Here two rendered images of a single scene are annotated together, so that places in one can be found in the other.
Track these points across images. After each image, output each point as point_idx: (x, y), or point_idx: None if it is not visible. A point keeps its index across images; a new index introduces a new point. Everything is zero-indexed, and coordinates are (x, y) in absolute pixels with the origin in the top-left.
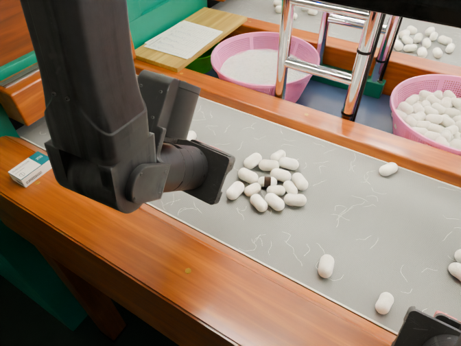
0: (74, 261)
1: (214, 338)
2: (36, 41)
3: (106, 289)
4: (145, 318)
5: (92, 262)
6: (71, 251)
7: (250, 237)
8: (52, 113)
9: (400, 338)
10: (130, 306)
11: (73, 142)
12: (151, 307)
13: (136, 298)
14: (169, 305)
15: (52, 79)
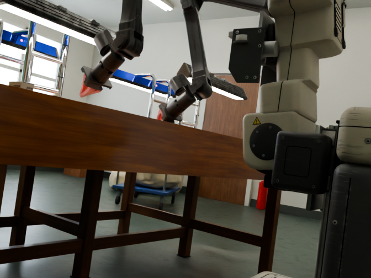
0: (67, 138)
1: (144, 124)
2: (136, 4)
3: (84, 153)
4: (105, 161)
5: (91, 119)
6: (74, 121)
7: None
8: (135, 20)
9: (164, 110)
10: (98, 156)
11: (137, 28)
12: (117, 134)
13: (110, 134)
14: (131, 116)
15: (137, 12)
